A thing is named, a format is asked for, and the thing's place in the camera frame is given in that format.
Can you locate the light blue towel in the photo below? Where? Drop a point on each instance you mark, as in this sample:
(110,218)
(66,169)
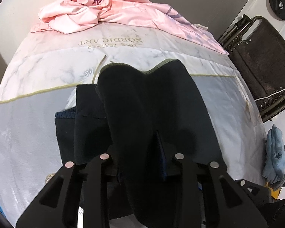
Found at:
(274,168)

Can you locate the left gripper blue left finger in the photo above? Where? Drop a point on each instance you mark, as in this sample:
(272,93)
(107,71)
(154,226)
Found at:
(57,204)

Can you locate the black zip sports jacket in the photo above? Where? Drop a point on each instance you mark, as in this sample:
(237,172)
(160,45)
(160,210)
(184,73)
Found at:
(142,119)

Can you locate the pink crumpled bed sheet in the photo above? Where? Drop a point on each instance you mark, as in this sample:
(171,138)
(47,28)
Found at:
(70,16)

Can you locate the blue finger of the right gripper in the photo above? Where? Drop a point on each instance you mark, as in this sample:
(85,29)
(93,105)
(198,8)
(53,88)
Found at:
(257,193)

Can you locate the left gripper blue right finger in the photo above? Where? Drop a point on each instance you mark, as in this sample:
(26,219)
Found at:
(211,198)

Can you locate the black folding recliner chair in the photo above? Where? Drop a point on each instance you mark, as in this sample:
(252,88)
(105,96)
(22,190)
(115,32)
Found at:
(258,51)

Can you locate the round black wall item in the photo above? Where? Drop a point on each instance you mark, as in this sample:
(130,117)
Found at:
(278,8)

